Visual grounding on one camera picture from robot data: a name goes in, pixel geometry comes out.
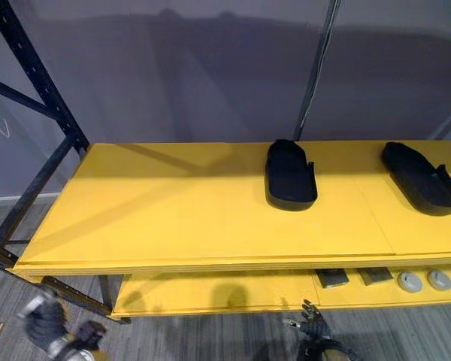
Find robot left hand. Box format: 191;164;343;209
17;287;70;350

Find black plastic housing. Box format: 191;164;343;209
265;138;319;213
381;141;451;217

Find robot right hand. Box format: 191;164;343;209
284;299;332;342

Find yellow shelf board low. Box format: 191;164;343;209
111;265;451;321

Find grey metal block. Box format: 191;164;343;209
316;268;350;290
356;267;394;287

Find grey round disc part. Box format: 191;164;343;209
425;269;451;292
395;271;424;293

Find black steel rack frame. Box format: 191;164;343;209
0;0;132;325

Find yellow shelf board large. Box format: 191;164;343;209
5;141;451;281

